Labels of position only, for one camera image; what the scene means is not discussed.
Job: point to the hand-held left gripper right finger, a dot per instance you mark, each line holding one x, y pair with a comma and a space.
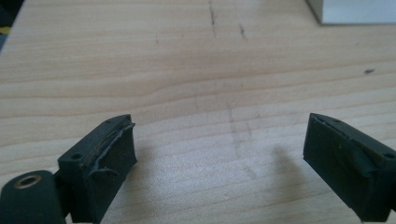
351, 165

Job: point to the grey hardcover book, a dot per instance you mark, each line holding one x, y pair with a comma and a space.
358, 11

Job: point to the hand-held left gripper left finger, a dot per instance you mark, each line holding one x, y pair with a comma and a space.
96, 168

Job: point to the black yellow striped stand base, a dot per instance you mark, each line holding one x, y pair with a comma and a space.
3, 30

